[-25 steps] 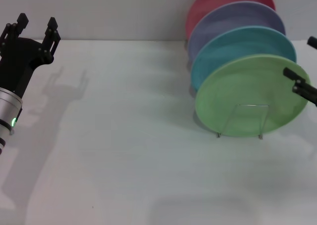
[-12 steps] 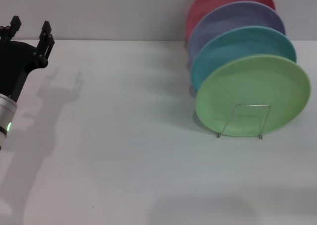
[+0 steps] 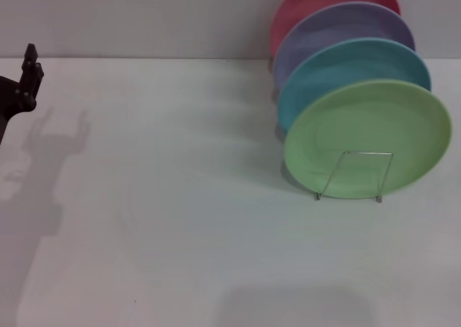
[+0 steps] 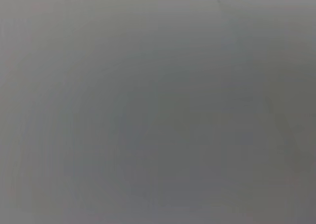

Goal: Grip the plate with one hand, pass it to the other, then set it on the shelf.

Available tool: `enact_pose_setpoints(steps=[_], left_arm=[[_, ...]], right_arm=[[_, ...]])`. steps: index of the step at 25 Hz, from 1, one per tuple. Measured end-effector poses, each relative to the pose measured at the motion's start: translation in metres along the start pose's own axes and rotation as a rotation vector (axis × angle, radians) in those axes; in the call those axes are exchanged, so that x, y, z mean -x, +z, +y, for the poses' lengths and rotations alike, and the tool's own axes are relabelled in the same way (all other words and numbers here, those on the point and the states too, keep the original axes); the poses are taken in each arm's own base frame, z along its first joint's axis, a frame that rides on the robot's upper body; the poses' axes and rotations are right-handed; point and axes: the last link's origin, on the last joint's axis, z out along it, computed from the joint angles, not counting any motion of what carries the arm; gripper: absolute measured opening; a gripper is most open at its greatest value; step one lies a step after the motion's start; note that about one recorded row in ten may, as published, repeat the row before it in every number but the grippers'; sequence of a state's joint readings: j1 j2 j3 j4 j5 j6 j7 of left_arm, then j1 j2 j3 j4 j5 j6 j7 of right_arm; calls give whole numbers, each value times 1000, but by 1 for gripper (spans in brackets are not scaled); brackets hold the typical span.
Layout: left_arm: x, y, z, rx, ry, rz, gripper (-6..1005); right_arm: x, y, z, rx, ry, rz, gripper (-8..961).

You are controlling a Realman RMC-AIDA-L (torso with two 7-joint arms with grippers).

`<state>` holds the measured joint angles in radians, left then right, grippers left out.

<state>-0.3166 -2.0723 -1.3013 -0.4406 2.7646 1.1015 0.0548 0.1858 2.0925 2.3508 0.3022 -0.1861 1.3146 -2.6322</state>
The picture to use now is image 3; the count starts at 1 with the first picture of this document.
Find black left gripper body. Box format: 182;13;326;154
0;76;24;146

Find green round plate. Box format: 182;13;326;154
283;79;453;201

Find red round plate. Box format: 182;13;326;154
269;0;401;60

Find teal round plate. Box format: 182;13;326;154
277;37;432;133

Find purple round plate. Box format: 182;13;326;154
272;1;416;89

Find silver wire plate rack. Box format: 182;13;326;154
313;151;395;202

